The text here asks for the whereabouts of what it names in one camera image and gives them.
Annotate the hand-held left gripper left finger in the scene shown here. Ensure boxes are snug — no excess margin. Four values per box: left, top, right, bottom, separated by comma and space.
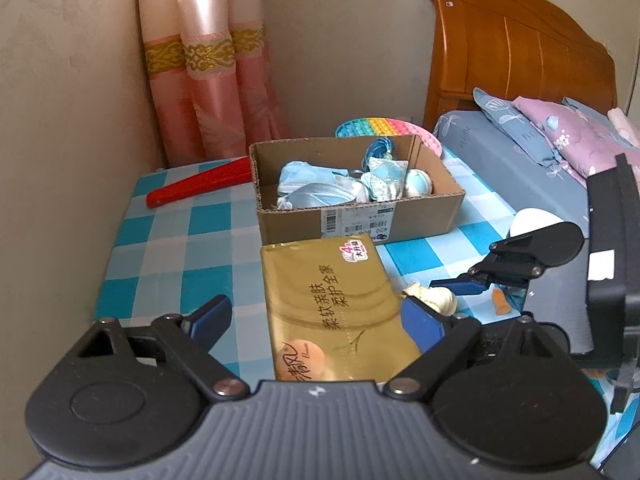
65, 294, 251, 403

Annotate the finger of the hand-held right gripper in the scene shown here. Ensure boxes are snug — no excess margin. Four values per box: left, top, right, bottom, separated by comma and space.
429, 230, 547, 296
492, 280, 533, 322

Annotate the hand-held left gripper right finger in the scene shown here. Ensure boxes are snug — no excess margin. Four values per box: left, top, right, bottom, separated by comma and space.
382, 296, 571, 396

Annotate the cream soft toy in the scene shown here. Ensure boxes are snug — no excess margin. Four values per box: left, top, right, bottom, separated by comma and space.
401, 282, 457, 317

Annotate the white and blue ball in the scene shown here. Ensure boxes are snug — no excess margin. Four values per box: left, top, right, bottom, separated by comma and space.
404, 169, 432, 197

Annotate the cardboard box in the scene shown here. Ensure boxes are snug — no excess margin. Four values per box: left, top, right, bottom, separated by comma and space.
248, 134, 467, 246

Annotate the blue patterned sachet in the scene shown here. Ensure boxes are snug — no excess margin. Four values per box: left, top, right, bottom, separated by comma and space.
361, 156, 410, 201

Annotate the blue tassel cord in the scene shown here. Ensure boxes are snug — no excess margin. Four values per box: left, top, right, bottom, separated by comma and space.
365, 134, 397, 171

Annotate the blue face mask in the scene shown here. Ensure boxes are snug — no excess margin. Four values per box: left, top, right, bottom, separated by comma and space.
277, 161, 322, 196
276, 180, 371, 211

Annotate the white bowl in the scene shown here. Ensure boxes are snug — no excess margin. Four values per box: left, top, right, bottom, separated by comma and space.
509, 207, 563, 238

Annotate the blue checked tablecloth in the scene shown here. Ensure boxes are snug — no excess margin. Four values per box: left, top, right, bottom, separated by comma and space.
92, 146, 531, 386

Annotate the gold tissue pack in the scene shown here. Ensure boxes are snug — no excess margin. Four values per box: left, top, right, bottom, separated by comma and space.
260, 232, 426, 383

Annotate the blue grey bed sheet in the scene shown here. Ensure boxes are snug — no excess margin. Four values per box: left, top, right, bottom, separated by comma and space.
432, 110, 601, 356

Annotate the pink floral pillow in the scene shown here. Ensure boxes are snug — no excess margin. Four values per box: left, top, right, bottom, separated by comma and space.
515, 96, 640, 186

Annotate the pale pink cloth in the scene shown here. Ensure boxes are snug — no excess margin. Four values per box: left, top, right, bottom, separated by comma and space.
607, 107, 640, 147

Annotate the blue floral pillow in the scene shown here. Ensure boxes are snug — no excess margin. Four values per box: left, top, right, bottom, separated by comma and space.
472, 87, 586, 186

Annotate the rainbow pop bubble toy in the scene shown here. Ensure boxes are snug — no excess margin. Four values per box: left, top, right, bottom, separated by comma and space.
335, 117, 443, 158

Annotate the pink and gold curtain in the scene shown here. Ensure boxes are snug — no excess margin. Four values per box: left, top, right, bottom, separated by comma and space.
137, 0, 291, 168

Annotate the wooden headboard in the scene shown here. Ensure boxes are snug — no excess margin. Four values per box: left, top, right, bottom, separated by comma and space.
424, 0, 618, 131

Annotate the red plastic handle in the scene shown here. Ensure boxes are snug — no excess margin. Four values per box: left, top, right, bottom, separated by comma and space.
146, 156, 253, 208

